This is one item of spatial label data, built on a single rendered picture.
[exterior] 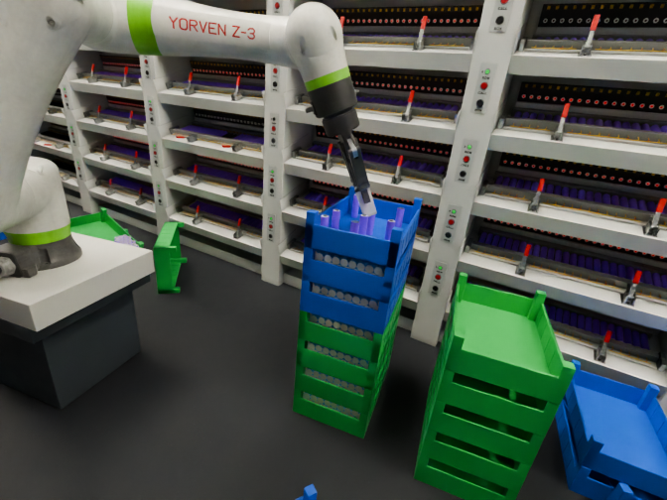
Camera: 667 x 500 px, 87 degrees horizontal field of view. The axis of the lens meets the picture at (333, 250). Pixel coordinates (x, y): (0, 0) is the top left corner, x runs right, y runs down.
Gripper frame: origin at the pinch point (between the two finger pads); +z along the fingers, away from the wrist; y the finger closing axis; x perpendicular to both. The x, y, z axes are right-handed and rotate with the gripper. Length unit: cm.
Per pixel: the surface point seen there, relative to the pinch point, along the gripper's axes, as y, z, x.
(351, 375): 15.5, 33.9, -17.8
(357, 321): 15.2, 20.1, -11.9
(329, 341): 12.2, 24.8, -19.8
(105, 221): -103, -1, -111
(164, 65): -107, -54, -51
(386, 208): -12.0, 8.9, 6.6
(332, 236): 11.2, 0.6, -10.5
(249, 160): -71, -8, -29
